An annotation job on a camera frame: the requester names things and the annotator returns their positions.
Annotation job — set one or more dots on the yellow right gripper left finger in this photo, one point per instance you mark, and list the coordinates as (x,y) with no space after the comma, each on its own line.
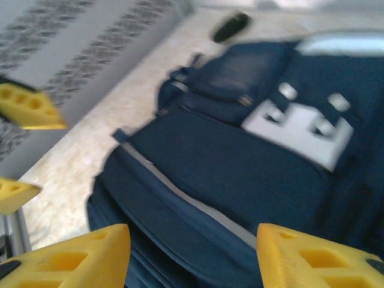
(105,240)

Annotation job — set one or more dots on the navy blue backpack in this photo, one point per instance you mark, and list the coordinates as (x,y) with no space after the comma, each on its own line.
(225,180)

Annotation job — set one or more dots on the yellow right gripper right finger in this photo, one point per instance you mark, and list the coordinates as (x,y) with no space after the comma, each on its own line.
(279,249)

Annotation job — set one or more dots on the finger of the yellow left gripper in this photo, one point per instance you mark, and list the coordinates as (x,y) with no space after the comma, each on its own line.
(6,201)
(45,118)

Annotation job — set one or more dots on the black computer mouse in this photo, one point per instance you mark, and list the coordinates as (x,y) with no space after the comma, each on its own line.
(231,27)

